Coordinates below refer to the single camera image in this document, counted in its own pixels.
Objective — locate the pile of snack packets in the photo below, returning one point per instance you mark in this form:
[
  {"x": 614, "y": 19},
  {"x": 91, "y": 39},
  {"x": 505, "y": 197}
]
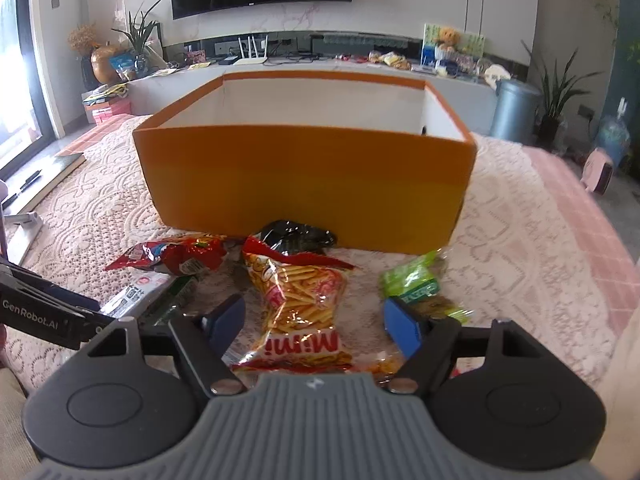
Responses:
[{"x": 390, "y": 59}]

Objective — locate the green picture board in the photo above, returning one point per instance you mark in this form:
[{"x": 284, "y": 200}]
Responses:
[{"x": 472, "y": 45}]

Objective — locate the white router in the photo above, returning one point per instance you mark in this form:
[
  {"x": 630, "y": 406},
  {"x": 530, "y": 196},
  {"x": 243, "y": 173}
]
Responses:
[{"x": 250, "y": 55}]

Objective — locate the teddy bear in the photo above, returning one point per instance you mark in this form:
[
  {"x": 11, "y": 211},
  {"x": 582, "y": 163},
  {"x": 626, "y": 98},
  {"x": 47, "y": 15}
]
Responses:
[{"x": 446, "y": 39}]

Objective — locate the stack of yellow papers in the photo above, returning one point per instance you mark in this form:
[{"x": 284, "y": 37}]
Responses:
[{"x": 105, "y": 92}]

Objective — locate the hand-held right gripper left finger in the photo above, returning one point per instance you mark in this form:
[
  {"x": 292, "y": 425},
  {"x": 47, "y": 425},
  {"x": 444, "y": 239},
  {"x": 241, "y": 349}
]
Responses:
[{"x": 227, "y": 317}]

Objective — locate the potted plant in black pot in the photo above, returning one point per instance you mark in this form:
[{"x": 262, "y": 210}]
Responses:
[{"x": 560, "y": 95}]

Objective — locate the marble television cabinet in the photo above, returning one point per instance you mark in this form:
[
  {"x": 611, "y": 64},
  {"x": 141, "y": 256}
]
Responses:
[{"x": 310, "y": 67}]

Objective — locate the white lace cloth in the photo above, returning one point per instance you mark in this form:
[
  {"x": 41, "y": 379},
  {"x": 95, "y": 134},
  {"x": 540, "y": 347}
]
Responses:
[{"x": 510, "y": 240}]

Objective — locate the golden vase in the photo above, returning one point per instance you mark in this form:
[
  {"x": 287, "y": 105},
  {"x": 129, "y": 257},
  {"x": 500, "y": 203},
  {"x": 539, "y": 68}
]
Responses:
[{"x": 105, "y": 65}]

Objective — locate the orange fries snack packet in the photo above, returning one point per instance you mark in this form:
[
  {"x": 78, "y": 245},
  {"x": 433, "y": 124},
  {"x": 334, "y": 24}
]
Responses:
[{"x": 300, "y": 305}]

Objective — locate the black notebook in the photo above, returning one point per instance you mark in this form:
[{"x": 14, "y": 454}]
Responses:
[{"x": 40, "y": 180}]

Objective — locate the red snack packet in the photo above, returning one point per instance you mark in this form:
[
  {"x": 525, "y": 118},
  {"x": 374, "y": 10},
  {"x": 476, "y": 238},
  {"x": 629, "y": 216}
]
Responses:
[{"x": 180, "y": 255}]

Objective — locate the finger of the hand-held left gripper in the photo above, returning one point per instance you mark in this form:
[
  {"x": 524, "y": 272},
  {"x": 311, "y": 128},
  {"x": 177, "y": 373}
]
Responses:
[{"x": 60, "y": 292}]

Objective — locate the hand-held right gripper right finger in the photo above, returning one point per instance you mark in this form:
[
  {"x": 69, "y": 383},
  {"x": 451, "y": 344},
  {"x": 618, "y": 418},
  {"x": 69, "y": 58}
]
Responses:
[{"x": 400, "y": 325}]

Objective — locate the black pen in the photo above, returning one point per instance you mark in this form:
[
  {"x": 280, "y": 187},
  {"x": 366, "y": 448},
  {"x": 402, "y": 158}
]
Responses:
[{"x": 22, "y": 182}]

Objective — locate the black snack packet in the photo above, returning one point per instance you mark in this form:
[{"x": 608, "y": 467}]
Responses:
[{"x": 295, "y": 237}]

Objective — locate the orange cardboard box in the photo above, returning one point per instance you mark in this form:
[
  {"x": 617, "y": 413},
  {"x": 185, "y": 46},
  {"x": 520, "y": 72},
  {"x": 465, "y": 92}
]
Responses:
[{"x": 300, "y": 185}]

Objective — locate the grey trash bin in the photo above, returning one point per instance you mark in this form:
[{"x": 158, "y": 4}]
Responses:
[{"x": 515, "y": 110}]

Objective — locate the pink box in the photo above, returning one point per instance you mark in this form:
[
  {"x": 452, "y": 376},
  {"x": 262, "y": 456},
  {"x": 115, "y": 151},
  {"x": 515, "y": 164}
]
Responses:
[{"x": 112, "y": 110}]

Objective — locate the blue water bottle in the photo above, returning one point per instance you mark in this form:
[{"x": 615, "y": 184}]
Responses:
[{"x": 612, "y": 135}]

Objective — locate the wall outlet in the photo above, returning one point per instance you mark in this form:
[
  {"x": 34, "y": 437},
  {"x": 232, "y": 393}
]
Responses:
[{"x": 586, "y": 111}]

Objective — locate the pink heater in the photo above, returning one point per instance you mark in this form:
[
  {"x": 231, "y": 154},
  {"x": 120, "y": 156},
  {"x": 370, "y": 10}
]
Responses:
[{"x": 598, "y": 170}]

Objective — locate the dried flower bunch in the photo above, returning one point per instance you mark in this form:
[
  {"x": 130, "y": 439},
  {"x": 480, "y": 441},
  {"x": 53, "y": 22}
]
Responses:
[{"x": 82, "y": 37}]

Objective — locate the white green snack packet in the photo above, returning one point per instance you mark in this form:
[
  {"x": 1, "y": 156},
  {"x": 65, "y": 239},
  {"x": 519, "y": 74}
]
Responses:
[{"x": 140, "y": 292}]

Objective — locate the green plant in glass vase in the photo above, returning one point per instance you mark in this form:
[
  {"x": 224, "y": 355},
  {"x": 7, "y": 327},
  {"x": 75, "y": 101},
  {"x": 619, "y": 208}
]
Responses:
[{"x": 137, "y": 40}]

